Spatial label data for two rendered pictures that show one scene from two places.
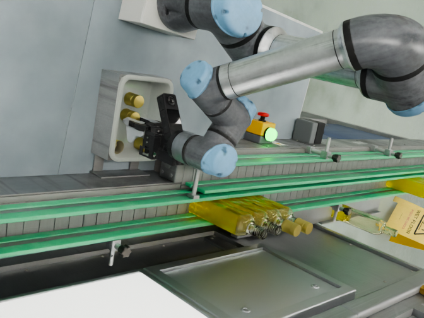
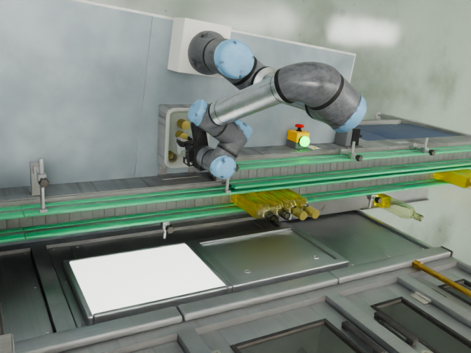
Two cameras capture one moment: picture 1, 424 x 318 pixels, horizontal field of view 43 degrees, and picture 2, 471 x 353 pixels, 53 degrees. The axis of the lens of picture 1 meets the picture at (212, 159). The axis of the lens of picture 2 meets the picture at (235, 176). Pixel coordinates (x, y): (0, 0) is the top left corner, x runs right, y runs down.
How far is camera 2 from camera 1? 53 cm
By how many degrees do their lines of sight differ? 17
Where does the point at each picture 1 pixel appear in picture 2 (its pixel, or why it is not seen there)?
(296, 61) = (251, 99)
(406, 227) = not seen: outside the picture
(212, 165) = (215, 171)
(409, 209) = not seen: outside the picture
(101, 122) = (160, 141)
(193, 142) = (207, 155)
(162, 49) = (205, 85)
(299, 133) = (338, 138)
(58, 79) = (127, 114)
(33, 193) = (108, 191)
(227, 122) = (226, 140)
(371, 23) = (291, 71)
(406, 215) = not seen: outside the picture
